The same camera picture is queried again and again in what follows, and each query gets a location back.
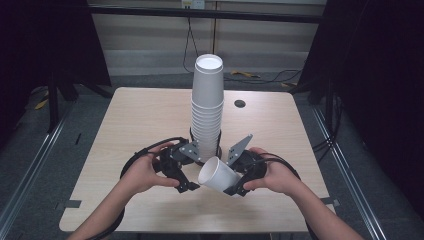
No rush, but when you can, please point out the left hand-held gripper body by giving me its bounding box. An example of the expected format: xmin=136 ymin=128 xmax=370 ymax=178
xmin=153 ymin=139 xmax=202 ymax=176

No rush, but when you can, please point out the grey tape piece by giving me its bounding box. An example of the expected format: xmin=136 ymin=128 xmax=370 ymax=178
xmin=319 ymin=197 xmax=341 ymax=208
xmin=54 ymin=199 xmax=83 ymax=211

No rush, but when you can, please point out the stack of white paper cups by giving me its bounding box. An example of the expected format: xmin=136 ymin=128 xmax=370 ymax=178
xmin=190 ymin=53 xmax=225 ymax=163

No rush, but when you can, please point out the metal floor rail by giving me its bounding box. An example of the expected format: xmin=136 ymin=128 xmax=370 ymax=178
xmin=311 ymin=106 xmax=389 ymax=240
xmin=0 ymin=101 xmax=76 ymax=234

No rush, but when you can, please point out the black hanging cable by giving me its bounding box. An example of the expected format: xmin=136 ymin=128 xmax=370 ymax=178
xmin=181 ymin=16 xmax=200 ymax=74

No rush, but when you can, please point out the black horizontal bar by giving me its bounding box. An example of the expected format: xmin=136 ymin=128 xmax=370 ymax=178
xmin=87 ymin=4 xmax=326 ymax=24

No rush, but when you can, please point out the hand-held gripper cable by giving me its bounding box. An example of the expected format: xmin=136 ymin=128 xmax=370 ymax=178
xmin=87 ymin=136 xmax=188 ymax=240
xmin=251 ymin=152 xmax=321 ymax=240

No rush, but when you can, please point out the yellow floor tape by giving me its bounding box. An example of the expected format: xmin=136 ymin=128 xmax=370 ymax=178
xmin=230 ymin=69 xmax=262 ymax=80
xmin=34 ymin=89 xmax=50 ymax=111

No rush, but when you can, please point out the person's left hand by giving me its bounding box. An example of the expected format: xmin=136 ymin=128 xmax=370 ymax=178
xmin=123 ymin=142 xmax=181 ymax=196

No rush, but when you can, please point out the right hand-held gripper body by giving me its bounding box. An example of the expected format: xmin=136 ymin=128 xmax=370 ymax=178
xmin=226 ymin=133 xmax=268 ymax=183

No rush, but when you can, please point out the black metal stand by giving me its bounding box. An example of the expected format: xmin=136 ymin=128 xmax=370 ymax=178
xmin=46 ymin=71 xmax=114 ymax=134

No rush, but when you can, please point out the black curtain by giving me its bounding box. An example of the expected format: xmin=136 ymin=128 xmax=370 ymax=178
xmin=0 ymin=0 xmax=113 ymax=151
xmin=298 ymin=0 xmax=424 ymax=214

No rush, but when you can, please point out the single white paper cup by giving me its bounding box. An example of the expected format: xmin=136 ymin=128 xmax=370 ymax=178
xmin=197 ymin=156 xmax=242 ymax=195

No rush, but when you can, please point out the left hand-held gripper cable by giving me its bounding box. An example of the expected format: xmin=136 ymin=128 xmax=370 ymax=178
xmin=87 ymin=136 xmax=188 ymax=240

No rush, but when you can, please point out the white wall outlet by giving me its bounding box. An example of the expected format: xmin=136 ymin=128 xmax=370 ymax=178
xmin=180 ymin=0 xmax=206 ymax=10

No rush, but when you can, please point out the right hand-held gripper cable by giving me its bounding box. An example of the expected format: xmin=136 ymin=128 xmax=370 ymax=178
xmin=251 ymin=152 xmax=321 ymax=240

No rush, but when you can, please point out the person's right hand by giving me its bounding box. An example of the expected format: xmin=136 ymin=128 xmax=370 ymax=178
xmin=242 ymin=146 xmax=300 ymax=198

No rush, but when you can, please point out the black floor cable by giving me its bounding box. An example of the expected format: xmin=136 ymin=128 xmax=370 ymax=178
xmin=223 ymin=68 xmax=304 ymax=85

